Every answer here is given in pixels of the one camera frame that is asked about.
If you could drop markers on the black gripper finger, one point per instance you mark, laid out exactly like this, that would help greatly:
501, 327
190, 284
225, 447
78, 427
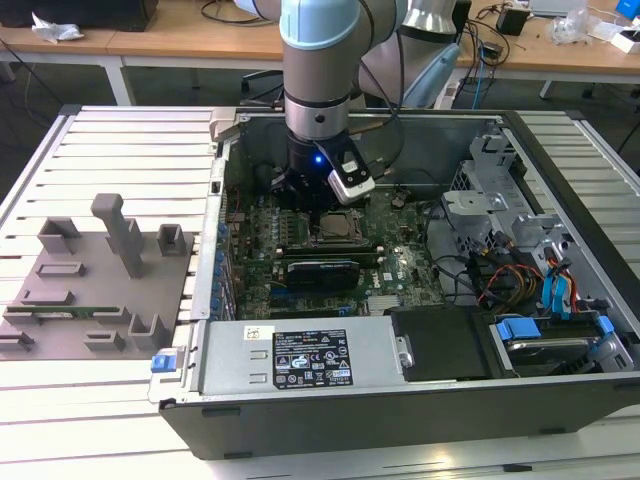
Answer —
327, 209
287, 190

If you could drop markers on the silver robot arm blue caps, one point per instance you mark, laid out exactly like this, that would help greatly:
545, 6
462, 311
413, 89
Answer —
315, 75

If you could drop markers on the black RAM slot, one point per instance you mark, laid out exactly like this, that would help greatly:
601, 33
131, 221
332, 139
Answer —
325, 247

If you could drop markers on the black installed RAM stick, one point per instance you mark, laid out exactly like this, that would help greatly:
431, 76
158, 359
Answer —
372, 256

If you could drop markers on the black graphics card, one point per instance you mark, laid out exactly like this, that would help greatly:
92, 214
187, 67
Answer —
325, 275

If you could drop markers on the coin cell battery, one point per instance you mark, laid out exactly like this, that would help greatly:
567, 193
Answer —
398, 201

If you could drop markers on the black office chair base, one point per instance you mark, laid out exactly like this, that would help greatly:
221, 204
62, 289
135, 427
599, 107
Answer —
260, 75

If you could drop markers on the green motherboard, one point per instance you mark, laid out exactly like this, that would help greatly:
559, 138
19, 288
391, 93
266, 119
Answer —
410, 280

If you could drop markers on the silver chipset heatsink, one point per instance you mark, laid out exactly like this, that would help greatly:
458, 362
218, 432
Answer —
384, 305

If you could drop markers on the silver drive cage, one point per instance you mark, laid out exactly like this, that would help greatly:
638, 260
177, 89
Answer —
480, 175

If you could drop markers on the white power strip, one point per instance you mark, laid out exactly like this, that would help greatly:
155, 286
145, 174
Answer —
450, 95

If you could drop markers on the silver power supply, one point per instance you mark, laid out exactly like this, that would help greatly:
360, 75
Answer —
235, 350

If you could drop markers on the black plastic shroud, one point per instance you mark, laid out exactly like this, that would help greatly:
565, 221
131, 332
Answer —
440, 345

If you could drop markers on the grey parts rack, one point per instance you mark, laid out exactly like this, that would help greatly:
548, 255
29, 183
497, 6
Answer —
125, 300

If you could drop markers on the blue case latch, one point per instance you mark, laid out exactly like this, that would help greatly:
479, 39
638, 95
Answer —
164, 361

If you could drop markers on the black power adapter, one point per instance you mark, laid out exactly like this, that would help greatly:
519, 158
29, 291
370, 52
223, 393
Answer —
492, 51

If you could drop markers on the black open PC case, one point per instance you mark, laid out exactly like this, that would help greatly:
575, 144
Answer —
350, 425

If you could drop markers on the blue disk carrier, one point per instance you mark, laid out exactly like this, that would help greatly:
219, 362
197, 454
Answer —
517, 330

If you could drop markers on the small black box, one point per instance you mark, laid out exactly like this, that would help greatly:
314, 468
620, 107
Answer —
512, 21

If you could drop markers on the large black box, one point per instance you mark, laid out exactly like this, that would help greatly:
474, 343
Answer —
100, 12

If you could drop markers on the black hard disk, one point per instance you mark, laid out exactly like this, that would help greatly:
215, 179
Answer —
545, 350

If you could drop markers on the green RAM stick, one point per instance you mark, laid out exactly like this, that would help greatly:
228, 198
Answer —
55, 314

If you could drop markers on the crumpled white paper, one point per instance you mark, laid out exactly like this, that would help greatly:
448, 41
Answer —
55, 30

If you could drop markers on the grey flat device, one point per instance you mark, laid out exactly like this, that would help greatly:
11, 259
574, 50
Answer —
555, 6

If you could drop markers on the clear plastic bag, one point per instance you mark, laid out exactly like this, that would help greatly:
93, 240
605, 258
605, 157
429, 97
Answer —
575, 27

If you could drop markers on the white small box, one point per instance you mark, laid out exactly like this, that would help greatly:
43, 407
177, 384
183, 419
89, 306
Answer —
627, 42

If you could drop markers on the blue box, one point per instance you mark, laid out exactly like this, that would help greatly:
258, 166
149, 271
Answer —
629, 9

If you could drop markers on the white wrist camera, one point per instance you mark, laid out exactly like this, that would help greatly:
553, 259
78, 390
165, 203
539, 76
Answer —
352, 187

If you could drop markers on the silver metal bracket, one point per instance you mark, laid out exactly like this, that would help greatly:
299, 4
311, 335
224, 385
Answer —
470, 200

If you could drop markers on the wooden desk white frame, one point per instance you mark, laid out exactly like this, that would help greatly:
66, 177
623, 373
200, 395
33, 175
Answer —
150, 42

